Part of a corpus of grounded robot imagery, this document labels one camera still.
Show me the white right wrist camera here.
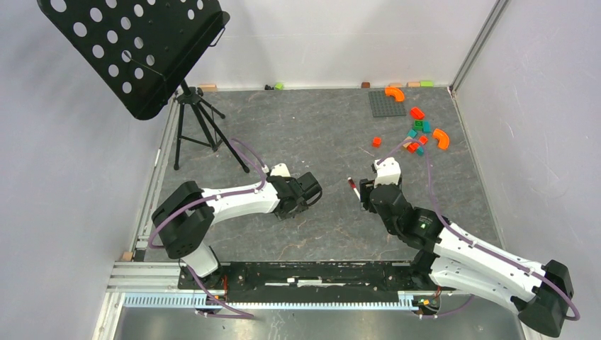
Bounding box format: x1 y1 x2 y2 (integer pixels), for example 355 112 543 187
373 157 402 187

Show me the wooden block at wall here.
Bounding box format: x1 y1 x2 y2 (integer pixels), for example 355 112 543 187
197 84 218 92

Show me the red long brick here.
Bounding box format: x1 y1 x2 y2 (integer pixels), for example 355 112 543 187
407 135 428 154

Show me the orange curved block right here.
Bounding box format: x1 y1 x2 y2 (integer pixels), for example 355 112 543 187
432 128 450 150

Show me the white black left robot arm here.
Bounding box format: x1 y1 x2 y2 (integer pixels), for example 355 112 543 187
148 172 322 289

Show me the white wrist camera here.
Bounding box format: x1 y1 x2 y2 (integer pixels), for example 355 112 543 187
269 163 291 177
373 157 402 187

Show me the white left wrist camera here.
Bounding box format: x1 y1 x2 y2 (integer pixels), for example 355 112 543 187
269 163 291 177

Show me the black tripod stand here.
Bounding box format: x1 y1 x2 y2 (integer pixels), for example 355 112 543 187
173 80 250 174

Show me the black perforated music stand desk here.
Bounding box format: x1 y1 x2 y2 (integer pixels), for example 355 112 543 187
38 1 230 120

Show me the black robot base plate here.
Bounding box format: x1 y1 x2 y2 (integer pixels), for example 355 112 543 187
200 261 441 303

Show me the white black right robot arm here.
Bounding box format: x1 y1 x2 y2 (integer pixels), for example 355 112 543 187
358 179 574 338

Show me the white pen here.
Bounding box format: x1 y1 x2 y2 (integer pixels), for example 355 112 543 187
352 187 361 201

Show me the red brick upper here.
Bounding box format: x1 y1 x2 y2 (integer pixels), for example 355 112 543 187
410 107 425 120

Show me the orange curved block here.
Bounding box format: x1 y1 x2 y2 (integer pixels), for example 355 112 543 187
432 128 450 150
384 86 405 103

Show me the orange curved block top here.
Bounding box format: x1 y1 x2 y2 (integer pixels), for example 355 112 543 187
384 86 405 103

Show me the grey lego baseplate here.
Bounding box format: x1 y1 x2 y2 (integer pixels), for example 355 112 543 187
368 91 407 118

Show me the small red cube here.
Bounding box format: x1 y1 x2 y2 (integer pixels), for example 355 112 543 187
372 137 382 148

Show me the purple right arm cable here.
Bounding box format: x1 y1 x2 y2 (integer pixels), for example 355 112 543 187
375 137 581 322

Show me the green lego brick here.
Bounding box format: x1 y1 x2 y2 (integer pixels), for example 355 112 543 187
413 120 424 131

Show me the teal brick right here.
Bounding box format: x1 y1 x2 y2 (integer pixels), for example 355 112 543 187
422 120 432 134

